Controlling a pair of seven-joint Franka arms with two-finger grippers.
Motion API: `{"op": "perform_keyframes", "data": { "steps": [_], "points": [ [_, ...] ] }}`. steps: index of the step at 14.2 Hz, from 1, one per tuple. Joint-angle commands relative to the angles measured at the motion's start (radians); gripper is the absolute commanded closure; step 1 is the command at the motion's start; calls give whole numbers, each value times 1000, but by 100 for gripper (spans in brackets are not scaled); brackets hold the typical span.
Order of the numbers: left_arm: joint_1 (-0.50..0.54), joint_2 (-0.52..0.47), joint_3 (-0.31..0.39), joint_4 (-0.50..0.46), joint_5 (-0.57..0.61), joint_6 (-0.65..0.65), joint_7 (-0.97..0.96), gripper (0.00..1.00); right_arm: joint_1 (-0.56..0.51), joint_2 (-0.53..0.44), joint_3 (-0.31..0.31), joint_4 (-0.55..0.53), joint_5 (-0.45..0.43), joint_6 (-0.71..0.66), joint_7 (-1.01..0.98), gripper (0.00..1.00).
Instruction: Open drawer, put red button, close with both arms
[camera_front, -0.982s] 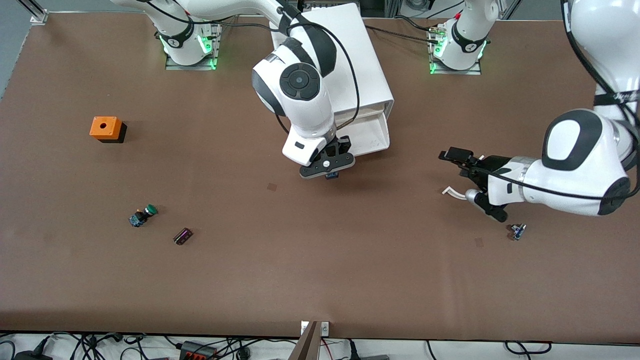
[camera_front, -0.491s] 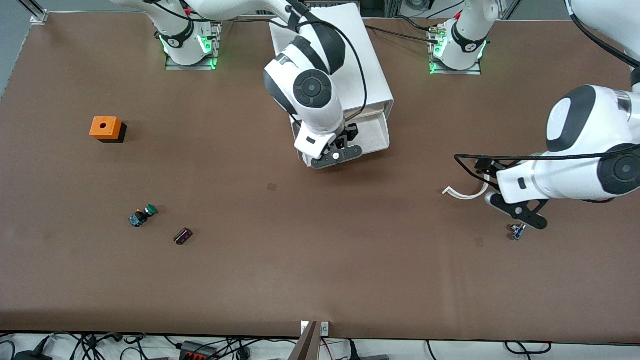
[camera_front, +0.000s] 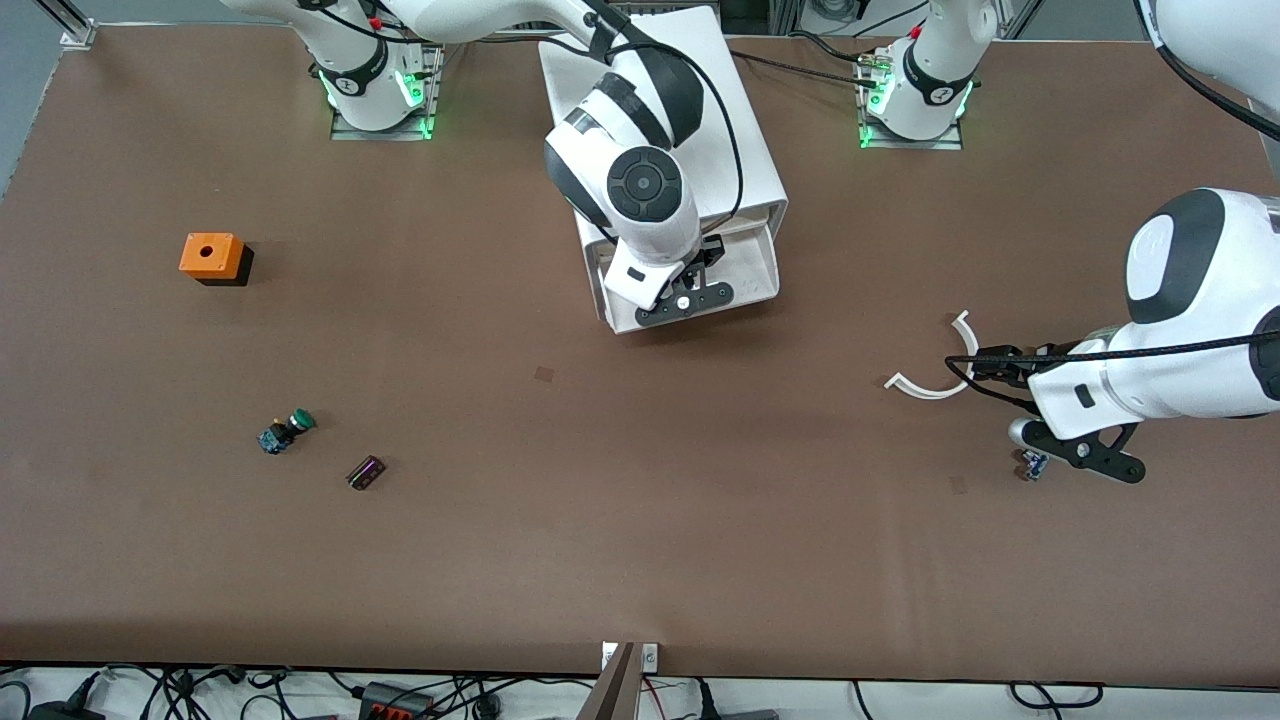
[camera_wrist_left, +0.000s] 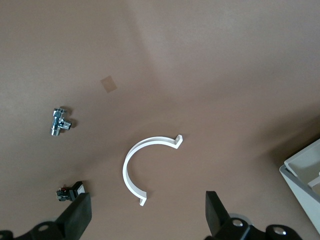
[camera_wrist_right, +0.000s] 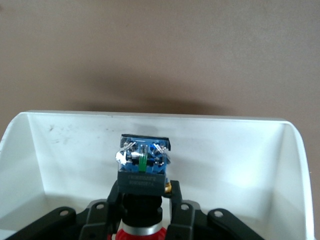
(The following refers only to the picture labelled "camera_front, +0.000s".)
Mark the white plastic drawer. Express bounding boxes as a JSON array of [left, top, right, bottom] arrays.
[[597, 221, 783, 335]]

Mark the white drawer cabinet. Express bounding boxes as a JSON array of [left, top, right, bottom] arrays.
[[538, 3, 791, 334]]

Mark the green push button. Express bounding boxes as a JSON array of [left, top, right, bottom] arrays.
[[257, 408, 318, 457]]

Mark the orange black button box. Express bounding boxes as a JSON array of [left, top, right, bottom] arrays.
[[179, 233, 255, 288]]

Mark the white curved plastic strip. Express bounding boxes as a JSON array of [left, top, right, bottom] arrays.
[[884, 310, 982, 401]]

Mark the black red power strip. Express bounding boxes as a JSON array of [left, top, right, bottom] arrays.
[[357, 681, 434, 720]]

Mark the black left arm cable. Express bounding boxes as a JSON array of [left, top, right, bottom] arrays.
[[944, 0, 1280, 413]]

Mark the black cable on table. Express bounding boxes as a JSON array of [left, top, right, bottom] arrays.
[[730, 48, 893, 91]]

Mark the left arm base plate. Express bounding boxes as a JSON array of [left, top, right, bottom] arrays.
[[857, 48, 967, 152]]

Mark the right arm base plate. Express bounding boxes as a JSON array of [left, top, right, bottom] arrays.
[[329, 42, 447, 142]]

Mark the black looped cable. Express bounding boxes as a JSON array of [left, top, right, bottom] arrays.
[[1007, 680, 1106, 714]]

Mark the brown wooden post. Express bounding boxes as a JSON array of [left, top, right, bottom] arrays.
[[576, 642, 639, 720]]

